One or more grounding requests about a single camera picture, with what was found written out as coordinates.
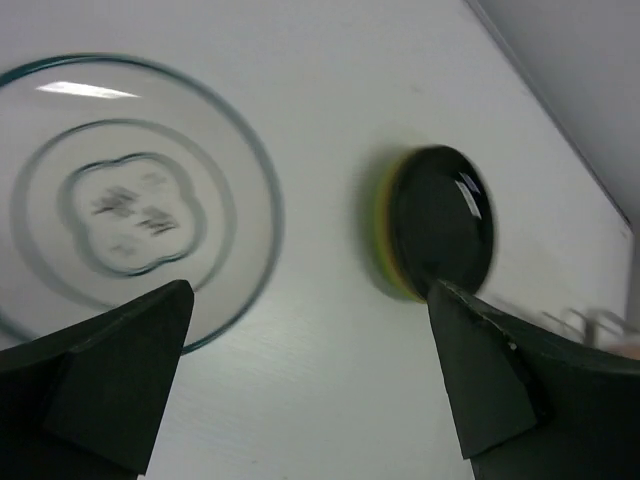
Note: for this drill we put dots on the black plate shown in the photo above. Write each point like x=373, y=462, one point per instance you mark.
x=441, y=220

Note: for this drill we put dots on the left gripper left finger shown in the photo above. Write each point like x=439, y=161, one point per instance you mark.
x=86, y=402

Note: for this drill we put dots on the white plate teal emblem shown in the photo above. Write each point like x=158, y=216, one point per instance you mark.
x=119, y=175

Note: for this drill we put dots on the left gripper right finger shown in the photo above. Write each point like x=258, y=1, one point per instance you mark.
x=530, y=404

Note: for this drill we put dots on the metal wire dish rack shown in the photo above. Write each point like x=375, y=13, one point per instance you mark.
x=594, y=328

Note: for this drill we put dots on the lime green plate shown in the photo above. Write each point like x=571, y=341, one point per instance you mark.
x=371, y=216

